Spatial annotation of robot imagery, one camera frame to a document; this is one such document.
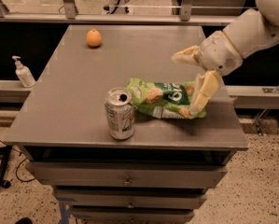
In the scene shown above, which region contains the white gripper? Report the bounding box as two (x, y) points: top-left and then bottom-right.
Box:
(172, 31), (243, 115)

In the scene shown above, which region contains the green rice chip bag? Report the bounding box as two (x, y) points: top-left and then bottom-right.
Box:
(127, 78), (206, 119)

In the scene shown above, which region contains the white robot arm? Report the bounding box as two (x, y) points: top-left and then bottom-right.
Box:
(172, 0), (279, 115)

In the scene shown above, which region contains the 7up soda can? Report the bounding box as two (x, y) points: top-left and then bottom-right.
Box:
(105, 88), (134, 140)

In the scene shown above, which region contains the orange fruit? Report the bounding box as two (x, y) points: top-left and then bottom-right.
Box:
(86, 29), (102, 48)

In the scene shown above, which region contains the grey drawer cabinet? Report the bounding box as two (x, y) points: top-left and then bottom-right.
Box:
(6, 25), (247, 224)

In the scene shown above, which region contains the white pump dispenser bottle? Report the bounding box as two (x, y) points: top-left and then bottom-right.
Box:
(12, 56), (35, 88)

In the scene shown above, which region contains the top grey drawer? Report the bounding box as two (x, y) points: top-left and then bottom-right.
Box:
(26, 161), (227, 189)

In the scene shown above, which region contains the grey drawer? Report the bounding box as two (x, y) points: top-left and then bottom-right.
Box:
(26, 161), (227, 189)
(71, 207), (194, 224)
(54, 188), (206, 209)

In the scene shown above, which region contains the middle grey drawer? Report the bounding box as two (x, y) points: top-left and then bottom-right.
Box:
(54, 188), (206, 209)

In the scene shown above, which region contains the bottom grey drawer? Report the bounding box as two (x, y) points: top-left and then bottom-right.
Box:
(71, 207), (194, 224)

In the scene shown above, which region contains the black stand leg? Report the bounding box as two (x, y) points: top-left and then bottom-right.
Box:
(0, 146), (11, 189)

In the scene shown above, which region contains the metal window rail frame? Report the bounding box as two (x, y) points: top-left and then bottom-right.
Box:
(0, 0), (256, 26)

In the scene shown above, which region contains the black floor cable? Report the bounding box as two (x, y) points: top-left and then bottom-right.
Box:
(0, 131), (36, 183)

